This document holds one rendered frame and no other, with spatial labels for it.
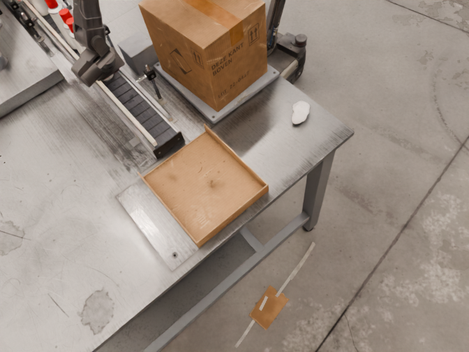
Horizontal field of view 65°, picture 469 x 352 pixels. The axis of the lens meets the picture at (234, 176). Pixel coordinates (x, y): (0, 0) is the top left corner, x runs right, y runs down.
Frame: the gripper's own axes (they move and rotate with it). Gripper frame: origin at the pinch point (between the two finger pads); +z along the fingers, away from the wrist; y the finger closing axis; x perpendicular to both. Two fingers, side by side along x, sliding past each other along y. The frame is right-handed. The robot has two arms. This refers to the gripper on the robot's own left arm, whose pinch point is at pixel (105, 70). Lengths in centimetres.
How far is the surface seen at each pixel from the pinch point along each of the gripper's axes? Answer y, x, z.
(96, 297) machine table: 42, 52, -29
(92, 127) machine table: 15.0, 12.6, 3.0
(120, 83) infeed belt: -1.7, 5.6, 2.4
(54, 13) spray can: 1.6, -25.2, 7.0
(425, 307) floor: -51, 156, -6
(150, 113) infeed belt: -2.2, 20.2, -9.4
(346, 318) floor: -22, 141, 6
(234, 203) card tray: -3, 55, -32
